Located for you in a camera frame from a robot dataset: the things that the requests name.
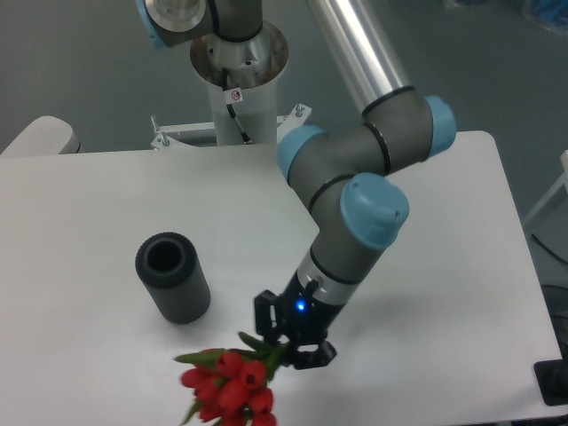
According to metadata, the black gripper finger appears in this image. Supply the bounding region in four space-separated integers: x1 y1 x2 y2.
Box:
286 340 336 370
254 290 282 344

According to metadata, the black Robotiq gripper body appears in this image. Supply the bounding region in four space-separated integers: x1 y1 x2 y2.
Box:
274 272 345 346

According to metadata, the red tulip bouquet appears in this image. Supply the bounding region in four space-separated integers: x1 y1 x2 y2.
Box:
174 332 288 426

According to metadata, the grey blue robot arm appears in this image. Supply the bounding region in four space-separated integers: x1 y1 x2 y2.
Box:
137 1 456 369

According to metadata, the dark grey ribbed vase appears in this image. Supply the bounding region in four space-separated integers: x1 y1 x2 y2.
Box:
135 232 211 325

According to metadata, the black box at table edge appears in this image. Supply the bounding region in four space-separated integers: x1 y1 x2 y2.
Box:
533 359 567 406

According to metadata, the white chair seat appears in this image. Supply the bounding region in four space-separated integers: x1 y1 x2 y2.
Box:
1 115 82 158

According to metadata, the blue object top right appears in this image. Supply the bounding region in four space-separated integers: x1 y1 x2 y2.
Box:
522 0 567 35

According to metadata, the black pedestal cable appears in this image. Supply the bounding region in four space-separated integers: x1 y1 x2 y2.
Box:
220 67 255 146

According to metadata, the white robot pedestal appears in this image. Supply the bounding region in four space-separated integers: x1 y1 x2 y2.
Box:
151 21 312 149

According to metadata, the black floor cable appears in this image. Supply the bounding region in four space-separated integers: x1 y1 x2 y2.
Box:
532 233 568 261

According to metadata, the white furniture frame right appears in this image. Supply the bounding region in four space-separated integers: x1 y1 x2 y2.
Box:
522 151 567 232

